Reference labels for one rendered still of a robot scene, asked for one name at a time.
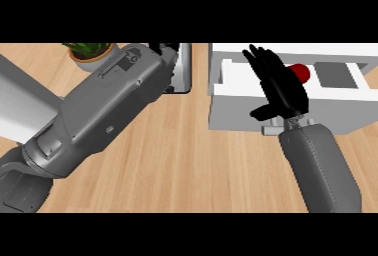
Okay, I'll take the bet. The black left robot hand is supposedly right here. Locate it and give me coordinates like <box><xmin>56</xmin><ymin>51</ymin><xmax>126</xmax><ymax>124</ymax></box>
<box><xmin>148</xmin><ymin>43</ymin><xmax>181</xmax><ymax>57</ymax></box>

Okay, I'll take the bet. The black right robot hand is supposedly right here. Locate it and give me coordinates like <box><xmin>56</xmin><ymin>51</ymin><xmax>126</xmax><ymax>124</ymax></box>
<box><xmin>241</xmin><ymin>43</ymin><xmax>313</xmax><ymax>121</ymax></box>

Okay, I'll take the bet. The silver appliance with dark base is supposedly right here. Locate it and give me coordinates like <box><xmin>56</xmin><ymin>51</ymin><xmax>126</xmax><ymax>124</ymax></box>
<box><xmin>166</xmin><ymin>43</ymin><xmax>194</xmax><ymax>95</ymax></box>

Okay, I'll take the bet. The green potted plant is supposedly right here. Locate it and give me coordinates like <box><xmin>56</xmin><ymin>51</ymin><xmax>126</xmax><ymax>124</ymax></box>
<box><xmin>62</xmin><ymin>43</ymin><xmax>121</xmax><ymax>73</ymax></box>

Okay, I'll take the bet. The white cabinet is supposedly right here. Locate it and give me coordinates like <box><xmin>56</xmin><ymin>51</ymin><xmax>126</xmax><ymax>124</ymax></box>
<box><xmin>210</xmin><ymin>43</ymin><xmax>378</xmax><ymax>64</ymax></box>

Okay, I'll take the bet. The grey flat appliance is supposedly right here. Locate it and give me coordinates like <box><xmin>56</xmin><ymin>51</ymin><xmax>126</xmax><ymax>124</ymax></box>
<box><xmin>0</xmin><ymin>54</ymin><xmax>67</xmax><ymax>145</ymax></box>

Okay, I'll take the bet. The grey drawer front with handle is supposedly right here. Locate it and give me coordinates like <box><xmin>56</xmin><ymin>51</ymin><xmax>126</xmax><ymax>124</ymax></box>
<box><xmin>209</xmin><ymin>94</ymin><xmax>378</xmax><ymax>136</ymax></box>

